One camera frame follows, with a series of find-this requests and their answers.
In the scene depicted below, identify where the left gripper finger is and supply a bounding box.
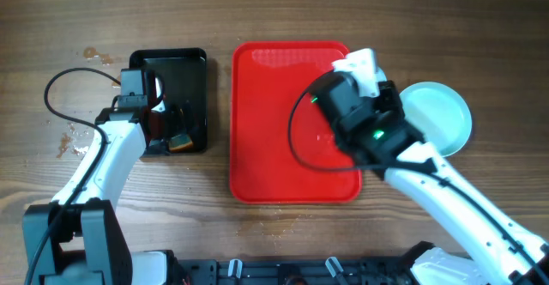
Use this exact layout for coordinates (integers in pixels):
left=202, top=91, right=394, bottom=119
left=183, top=100, right=200, bottom=143
left=165, top=104, right=186, bottom=139

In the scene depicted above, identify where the green orange sponge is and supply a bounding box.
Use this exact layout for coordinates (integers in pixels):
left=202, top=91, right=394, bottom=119
left=167, top=134, right=194, bottom=153

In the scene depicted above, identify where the white plate top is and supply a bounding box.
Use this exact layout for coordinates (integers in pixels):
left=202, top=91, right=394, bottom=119
left=400, top=82, right=473, bottom=157

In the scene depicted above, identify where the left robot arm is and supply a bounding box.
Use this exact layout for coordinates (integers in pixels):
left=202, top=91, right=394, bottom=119
left=22, top=69, right=192, bottom=284

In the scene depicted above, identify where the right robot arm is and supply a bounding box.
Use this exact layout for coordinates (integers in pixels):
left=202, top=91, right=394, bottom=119
left=307, top=71, right=548, bottom=284

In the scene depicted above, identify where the black water tray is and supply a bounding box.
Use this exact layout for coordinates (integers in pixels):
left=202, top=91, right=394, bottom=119
left=129, top=48, right=208, bottom=155

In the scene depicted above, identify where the red plastic tray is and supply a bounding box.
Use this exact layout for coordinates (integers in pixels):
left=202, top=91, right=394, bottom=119
left=229, top=40, right=362, bottom=204

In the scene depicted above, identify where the left black cable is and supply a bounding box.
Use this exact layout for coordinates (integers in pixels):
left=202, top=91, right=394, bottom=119
left=23, top=67, right=122, bottom=285

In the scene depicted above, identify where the black cable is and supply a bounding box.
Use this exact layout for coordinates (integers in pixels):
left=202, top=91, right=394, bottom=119
left=287, top=72, right=549, bottom=285
left=23, top=67, right=122, bottom=285

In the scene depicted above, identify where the right black cable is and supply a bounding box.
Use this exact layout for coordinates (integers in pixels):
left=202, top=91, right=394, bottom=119
left=287, top=72, right=549, bottom=285

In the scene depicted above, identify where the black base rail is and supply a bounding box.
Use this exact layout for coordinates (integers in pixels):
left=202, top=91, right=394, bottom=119
left=179, top=257, right=416, bottom=285

